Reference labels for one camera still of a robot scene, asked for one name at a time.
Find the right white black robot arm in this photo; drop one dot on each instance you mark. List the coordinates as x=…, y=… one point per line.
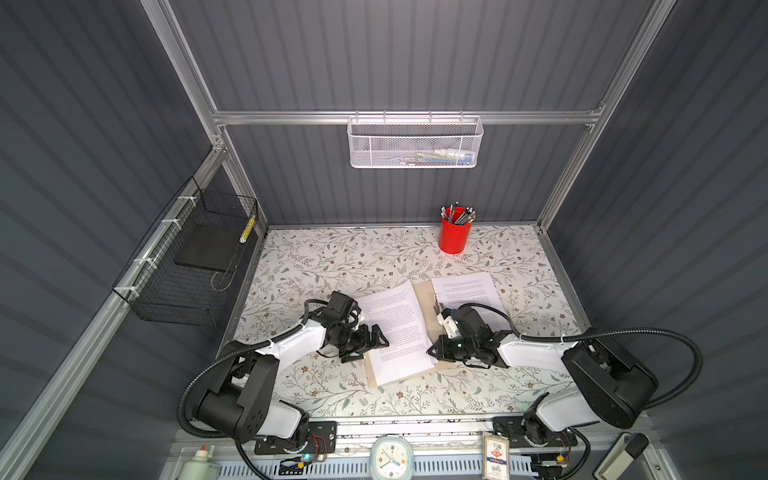
x=608, y=383

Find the printed paper sheet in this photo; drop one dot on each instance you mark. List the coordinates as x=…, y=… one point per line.
x=398, y=313
x=454, y=291

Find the red pen cup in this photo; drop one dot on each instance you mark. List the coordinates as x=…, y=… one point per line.
x=456, y=224

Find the yellow marker in basket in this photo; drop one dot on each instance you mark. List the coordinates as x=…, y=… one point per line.
x=248, y=229

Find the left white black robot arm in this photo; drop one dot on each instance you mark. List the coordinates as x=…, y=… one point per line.
x=233, y=396

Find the brown kraft paper folder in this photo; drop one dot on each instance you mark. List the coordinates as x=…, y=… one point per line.
x=426, y=298

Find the black white stapler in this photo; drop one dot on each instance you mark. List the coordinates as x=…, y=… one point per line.
x=627, y=448

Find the small card box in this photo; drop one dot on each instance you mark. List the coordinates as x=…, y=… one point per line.
x=495, y=452

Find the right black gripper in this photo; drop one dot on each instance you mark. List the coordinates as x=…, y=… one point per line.
x=443, y=353

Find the black notebook in basket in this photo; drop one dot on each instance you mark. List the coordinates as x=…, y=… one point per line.
x=210, y=248

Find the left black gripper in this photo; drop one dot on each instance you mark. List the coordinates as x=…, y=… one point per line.
x=362, y=331

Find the white glue bottle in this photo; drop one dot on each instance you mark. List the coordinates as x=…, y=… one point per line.
x=200, y=466

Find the white wire mesh basket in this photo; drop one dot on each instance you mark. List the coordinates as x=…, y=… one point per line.
x=429, y=142

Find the white desk clock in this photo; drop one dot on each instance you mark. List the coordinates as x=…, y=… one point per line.
x=391, y=458

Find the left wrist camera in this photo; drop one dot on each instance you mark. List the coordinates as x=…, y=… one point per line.
x=343, y=309

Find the black wire basket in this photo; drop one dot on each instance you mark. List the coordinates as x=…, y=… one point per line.
x=158, y=290

